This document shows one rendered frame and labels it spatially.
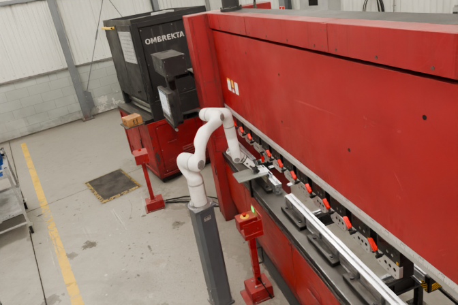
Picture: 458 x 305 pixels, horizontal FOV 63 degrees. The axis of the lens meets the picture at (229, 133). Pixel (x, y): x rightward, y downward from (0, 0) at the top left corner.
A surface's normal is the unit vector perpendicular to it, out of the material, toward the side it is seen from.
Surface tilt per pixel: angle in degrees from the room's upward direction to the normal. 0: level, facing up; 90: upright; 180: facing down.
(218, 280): 90
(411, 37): 90
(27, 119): 90
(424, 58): 90
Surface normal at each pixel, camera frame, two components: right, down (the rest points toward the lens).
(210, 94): 0.32, 0.31
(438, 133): -0.94, 0.25
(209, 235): 0.54, 0.24
